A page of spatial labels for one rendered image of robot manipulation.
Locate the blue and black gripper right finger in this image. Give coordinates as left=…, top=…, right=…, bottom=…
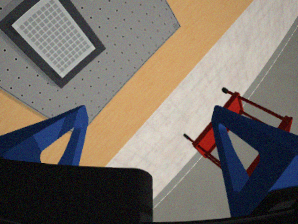
left=211, top=105, right=298, bottom=217

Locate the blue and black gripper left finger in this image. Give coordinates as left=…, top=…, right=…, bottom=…
left=0, top=105, right=89, bottom=166

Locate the grey flat base plate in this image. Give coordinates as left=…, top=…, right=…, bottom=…
left=0, top=0, right=181, bottom=126

